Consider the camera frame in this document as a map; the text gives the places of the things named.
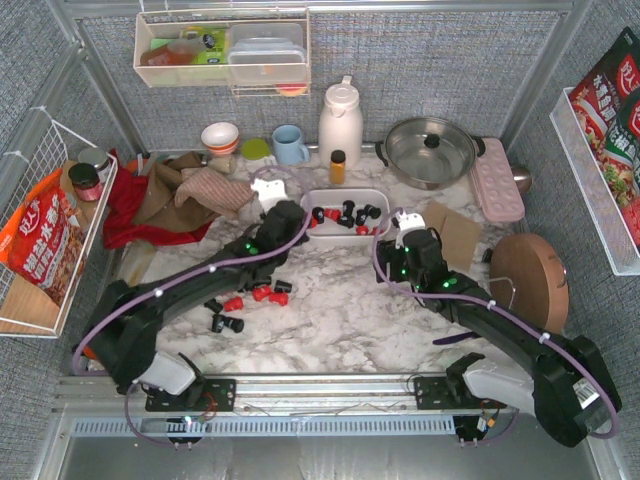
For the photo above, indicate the steel pot with lid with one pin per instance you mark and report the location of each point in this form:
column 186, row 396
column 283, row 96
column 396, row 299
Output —
column 429, row 153

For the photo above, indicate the white orange striped bowl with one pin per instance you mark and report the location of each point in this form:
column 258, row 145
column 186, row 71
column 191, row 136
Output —
column 220, row 138

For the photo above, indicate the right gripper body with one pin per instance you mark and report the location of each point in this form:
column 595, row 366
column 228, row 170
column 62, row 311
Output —
column 417, row 240

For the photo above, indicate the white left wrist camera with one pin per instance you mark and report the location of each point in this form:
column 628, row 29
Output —
column 270, row 193

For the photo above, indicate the pink striped cloth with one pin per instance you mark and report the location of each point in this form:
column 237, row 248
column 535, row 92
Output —
column 213, row 191

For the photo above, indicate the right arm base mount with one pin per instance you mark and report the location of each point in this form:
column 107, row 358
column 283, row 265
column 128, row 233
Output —
column 447, row 391

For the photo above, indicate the green lid white cup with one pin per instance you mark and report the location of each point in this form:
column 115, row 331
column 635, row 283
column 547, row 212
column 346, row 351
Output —
column 255, row 149

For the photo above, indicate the red cloth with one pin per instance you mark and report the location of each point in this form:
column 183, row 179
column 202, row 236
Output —
column 125, row 198

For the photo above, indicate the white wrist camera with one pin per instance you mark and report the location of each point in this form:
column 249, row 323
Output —
column 406, row 223
column 270, row 193

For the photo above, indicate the black coffee capsule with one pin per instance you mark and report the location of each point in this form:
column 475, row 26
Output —
column 236, row 325
column 361, row 217
column 348, row 208
column 217, row 324
column 372, row 211
column 214, row 306
column 318, row 217
column 347, row 222
column 282, row 287

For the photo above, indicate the orange spice bottle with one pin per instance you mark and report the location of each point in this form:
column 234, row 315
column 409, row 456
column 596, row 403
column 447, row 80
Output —
column 337, row 167

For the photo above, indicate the pink egg tray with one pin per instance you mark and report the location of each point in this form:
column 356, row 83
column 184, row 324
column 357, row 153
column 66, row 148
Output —
column 494, row 186

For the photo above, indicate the purple knife handle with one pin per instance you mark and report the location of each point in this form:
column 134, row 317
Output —
column 453, row 339

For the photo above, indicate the right white wire basket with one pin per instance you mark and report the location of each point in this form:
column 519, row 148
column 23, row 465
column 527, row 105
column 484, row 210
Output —
column 616, row 240

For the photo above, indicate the brown cardboard piece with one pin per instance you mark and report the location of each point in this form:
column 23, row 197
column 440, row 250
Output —
column 459, row 235

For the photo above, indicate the brown cloth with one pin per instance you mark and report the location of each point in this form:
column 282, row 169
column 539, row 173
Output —
column 158, row 207

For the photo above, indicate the steel ladle bowl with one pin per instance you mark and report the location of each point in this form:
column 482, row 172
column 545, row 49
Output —
column 522, row 178

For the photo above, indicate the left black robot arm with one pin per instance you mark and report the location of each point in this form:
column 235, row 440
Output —
column 122, row 329

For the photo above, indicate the round wooden cutting board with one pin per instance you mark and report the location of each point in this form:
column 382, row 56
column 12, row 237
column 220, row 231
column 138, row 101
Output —
column 527, row 276

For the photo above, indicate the white rectangular storage basket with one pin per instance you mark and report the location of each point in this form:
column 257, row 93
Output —
column 330, row 234

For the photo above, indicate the clear plastic food container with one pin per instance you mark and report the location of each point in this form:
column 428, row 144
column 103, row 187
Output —
column 266, row 53

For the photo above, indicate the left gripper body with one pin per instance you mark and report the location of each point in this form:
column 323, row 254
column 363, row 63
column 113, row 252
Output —
column 285, row 213

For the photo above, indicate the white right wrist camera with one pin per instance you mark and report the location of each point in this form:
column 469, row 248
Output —
column 406, row 223

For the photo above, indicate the white thermos jug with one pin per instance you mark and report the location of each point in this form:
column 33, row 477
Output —
column 341, row 123

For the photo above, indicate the cream wall storage bin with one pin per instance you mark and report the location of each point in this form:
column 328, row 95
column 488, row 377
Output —
column 157, row 28

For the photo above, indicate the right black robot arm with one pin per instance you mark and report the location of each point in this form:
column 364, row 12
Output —
column 574, row 395

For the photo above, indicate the blue mug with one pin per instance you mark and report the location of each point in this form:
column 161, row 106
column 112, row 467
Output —
column 288, row 145

